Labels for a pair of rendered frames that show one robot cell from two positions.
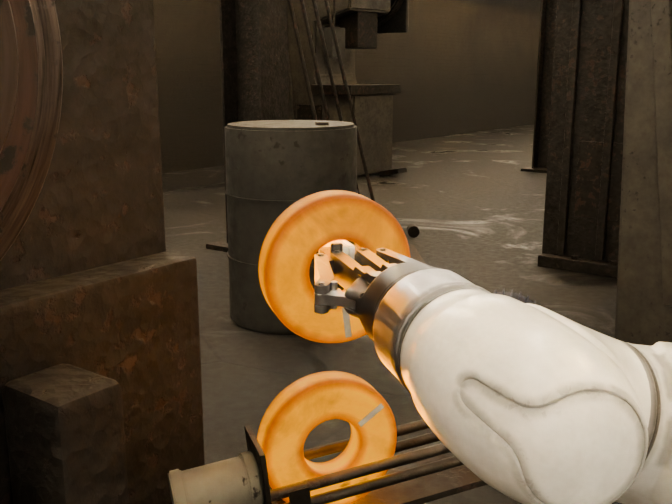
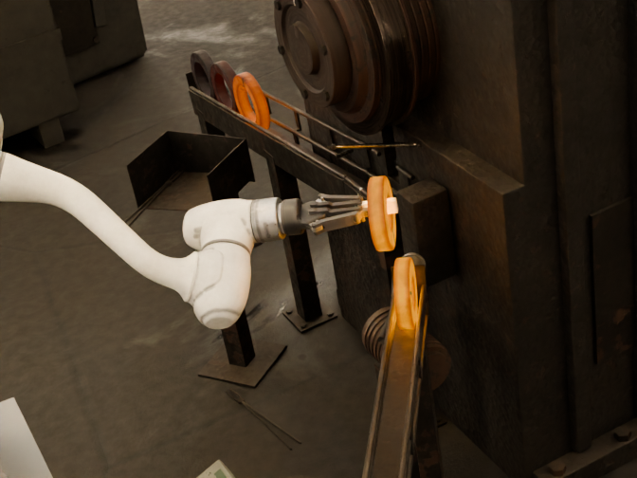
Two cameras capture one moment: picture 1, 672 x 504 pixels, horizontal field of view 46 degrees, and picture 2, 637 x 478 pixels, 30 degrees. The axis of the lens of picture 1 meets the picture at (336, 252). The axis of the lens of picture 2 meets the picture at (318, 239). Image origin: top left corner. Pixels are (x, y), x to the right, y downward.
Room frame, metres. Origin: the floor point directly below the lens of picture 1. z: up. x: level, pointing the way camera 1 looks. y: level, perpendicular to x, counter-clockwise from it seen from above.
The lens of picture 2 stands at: (1.72, -1.83, 2.15)
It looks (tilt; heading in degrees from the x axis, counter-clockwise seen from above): 32 degrees down; 121
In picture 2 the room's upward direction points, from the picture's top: 10 degrees counter-clockwise
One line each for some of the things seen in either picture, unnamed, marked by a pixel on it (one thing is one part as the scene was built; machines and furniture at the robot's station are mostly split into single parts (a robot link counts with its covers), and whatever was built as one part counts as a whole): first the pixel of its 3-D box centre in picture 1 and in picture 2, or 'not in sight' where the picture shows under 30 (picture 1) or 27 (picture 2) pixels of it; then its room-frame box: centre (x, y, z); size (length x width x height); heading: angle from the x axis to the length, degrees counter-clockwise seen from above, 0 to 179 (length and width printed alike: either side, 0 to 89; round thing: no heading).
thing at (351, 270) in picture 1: (355, 279); (337, 209); (0.68, -0.02, 0.92); 0.11 x 0.01 x 0.04; 21
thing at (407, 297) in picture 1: (438, 333); (270, 219); (0.55, -0.08, 0.91); 0.09 x 0.06 x 0.09; 109
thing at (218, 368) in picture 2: not in sight; (212, 261); (-0.04, 0.46, 0.36); 0.26 x 0.20 x 0.72; 179
